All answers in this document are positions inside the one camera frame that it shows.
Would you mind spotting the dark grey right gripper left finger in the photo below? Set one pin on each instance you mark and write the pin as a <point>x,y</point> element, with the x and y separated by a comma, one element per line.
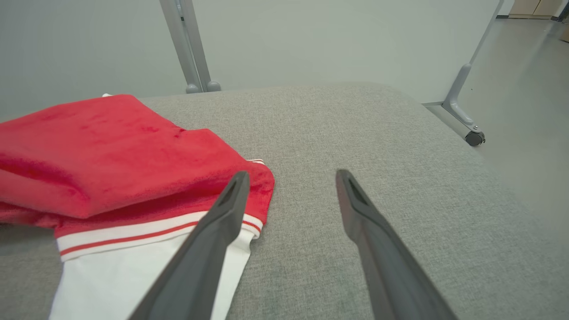
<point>200,258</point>

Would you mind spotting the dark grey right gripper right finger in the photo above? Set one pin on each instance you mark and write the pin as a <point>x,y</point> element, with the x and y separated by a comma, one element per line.
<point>391,266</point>

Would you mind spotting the red jersey with white sleeves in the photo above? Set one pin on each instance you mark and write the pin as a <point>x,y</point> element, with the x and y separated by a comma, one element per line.
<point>111,155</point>

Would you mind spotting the grey partition foot with caster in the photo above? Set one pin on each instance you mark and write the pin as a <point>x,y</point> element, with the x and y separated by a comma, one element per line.
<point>460,111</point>

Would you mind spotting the beige wooden cabinet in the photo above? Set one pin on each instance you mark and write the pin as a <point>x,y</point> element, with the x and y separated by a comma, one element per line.
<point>533,8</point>

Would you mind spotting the grey double partition post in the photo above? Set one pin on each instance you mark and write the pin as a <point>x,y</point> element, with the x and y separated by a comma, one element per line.
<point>191,53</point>

